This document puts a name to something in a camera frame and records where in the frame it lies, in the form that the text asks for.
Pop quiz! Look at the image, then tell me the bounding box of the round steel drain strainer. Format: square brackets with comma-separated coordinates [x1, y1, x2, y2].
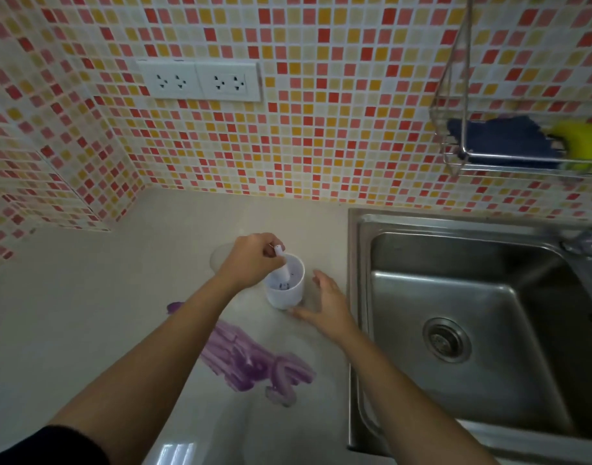
[421, 316, 472, 364]

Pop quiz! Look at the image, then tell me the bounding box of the dark blue cloth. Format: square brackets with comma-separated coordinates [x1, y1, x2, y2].
[446, 114, 564, 166]

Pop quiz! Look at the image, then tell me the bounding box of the person's right hand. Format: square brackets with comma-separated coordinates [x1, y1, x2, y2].
[291, 269, 359, 342]

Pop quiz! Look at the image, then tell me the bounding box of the purple smear stain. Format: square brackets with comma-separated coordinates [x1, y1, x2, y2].
[166, 301, 317, 408]

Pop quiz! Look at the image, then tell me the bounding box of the person's right forearm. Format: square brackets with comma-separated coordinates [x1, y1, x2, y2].
[337, 326, 500, 465]

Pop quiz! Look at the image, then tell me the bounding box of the person's left forearm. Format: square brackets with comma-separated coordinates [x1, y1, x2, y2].
[48, 273, 241, 465]

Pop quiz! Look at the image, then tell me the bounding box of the stainless steel double sink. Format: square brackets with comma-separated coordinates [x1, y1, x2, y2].
[346, 207, 592, 465]

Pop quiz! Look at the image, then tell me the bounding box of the steel wire wall rack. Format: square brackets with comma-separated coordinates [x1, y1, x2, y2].
[429, 0, 592, 180]

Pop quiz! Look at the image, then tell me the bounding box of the white cylindrical humidifier body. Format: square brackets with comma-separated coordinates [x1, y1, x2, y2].
[262, 254, 306, 311]

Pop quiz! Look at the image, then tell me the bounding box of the black shirt sleeve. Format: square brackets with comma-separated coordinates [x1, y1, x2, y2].
[0, 424, 111, 465]

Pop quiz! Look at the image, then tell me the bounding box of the chrome faucet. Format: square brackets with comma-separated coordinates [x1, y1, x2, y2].
[560, 222, 592, 260]

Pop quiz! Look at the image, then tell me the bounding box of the person's left hand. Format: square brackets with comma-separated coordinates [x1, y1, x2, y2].
[216, 232, 287, 290]

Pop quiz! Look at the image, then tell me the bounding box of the clear plastic water tank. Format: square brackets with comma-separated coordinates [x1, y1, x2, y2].
[209, 242, 238, 276]

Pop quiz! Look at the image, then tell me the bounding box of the yellow sponge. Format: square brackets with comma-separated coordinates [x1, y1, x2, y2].
[547, 119, 592, 172]

